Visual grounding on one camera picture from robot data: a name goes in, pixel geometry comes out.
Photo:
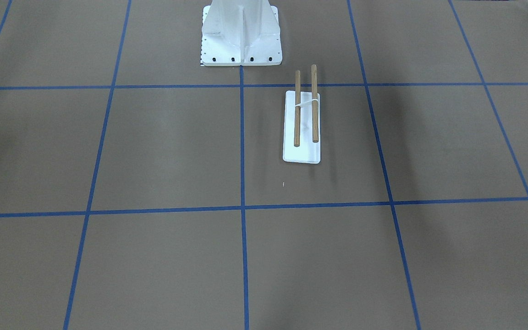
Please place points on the white wooden towel rack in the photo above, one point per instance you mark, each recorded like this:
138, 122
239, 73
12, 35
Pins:
302, 128

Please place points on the white pedestal column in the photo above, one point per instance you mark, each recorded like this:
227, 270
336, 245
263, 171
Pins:
241, 33

